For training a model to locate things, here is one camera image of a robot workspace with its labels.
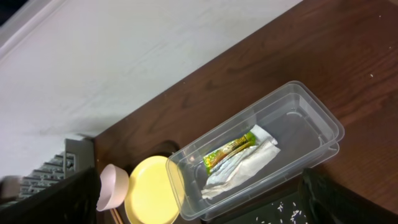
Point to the crumpled white wrapper waste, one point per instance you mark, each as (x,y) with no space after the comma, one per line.
(237,161)

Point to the pile of rice waste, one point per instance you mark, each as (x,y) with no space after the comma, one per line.
(281,213)

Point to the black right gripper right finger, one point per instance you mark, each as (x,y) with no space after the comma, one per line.
(325,201)

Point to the yellow plate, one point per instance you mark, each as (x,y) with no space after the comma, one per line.
(151,198)

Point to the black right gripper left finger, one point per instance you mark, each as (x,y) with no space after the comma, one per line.
(72,200)

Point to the grey dish rack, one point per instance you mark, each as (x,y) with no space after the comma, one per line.
(78,155)

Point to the clear plastic waste bin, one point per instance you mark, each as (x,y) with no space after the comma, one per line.
(307,134)

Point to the black waste tray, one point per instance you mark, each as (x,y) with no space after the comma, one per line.
(287,192)

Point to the wooden chopstick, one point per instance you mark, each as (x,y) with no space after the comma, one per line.
(116,216)

